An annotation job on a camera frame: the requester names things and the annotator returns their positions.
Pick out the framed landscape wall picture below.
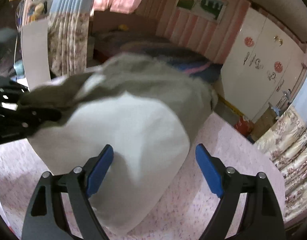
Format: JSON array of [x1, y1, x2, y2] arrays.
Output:
[[176, 0, 228, 23]]

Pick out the pink floral bed sheet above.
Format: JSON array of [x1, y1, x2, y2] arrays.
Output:
[[0, 114, 285, 239]]

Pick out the blue floral curtain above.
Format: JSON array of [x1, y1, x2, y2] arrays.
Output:
[[255, 77, 307, 223], [48, 0, 94, 76]]

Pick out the white board panel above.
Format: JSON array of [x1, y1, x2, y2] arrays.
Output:
[[21, 19, 51, 90]]

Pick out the blue floral left curtain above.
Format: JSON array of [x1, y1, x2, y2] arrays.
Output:
[[48, 0, 94, 76]]

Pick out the yellow item on far bed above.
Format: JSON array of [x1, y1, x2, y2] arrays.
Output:
[[118, 24, 129, 31]]

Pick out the white and grey large garment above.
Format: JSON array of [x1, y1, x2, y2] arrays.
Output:
[[18, 53, 218, 236]]

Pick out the blue floral right curtain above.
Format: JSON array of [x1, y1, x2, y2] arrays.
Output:
[[255, 77, 307, 223]]

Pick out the far bed striped blanket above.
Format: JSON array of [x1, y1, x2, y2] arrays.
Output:
[[89, 10, 223, 86]]

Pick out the white wardrobe with decals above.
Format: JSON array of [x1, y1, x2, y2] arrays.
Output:
[[215, 8, 304, 122]]

